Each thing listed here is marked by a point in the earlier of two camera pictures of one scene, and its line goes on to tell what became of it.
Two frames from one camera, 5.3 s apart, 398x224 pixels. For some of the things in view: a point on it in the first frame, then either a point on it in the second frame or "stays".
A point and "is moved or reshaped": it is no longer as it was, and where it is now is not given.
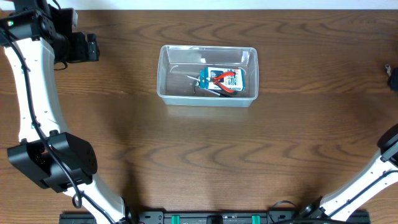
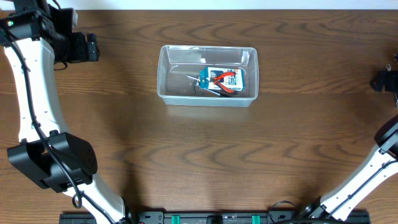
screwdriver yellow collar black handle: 191,77 stays
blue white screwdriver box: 236,81 stays
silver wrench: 388,68 is moved or reshaped
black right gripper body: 393,83 → 380,83
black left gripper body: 92,47 stays
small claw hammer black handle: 222,94 stays
